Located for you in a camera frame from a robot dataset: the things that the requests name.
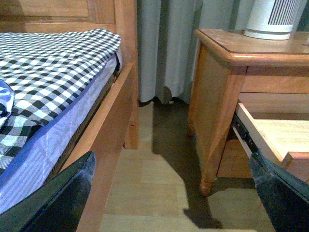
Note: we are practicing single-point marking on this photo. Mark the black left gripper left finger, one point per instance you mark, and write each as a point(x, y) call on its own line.
point(56, 206)

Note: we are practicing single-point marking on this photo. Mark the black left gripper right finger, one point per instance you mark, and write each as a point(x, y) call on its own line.
point(284, 196)

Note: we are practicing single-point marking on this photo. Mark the wooden drawer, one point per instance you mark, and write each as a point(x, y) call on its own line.
point(234, 162)
point(279, 126)

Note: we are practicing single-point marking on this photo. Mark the light blue mattress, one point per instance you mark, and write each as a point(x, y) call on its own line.
point(33, 164)

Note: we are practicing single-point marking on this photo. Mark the wooden nightstand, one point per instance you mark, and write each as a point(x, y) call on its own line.
point(230, 63)

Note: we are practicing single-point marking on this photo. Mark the black white checkered sheet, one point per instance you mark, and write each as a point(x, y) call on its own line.
point(41, 74)

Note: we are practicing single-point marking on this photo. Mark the white cylindrical air purifier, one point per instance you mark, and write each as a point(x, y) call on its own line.
point(272, 19)

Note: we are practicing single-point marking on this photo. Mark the grey-green curtain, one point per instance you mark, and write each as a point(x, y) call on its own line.
point(167, 45)

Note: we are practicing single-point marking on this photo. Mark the wooden bed frame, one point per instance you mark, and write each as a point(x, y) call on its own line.
point(115, 124)

